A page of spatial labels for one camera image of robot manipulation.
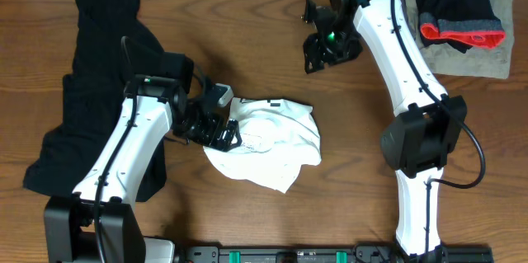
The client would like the white t-shirt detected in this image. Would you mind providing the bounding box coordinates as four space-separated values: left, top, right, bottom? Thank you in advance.
204 97 322 194

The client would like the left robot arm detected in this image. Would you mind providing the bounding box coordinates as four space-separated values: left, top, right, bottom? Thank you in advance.
44 54 242 262

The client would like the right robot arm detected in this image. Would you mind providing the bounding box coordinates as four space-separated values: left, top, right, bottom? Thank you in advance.
302 0 467 262

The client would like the black t-shirt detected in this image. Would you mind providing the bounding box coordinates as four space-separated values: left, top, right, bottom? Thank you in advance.
23 0 164 196

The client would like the black garment with red trim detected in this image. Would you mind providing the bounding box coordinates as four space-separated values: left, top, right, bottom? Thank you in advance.
415 0 507 54

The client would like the folded olive grey garment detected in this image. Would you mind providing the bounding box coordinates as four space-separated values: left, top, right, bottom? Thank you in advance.
402 0 515 79

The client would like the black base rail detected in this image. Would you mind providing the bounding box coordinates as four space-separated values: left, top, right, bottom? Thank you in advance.
179 245 494 263

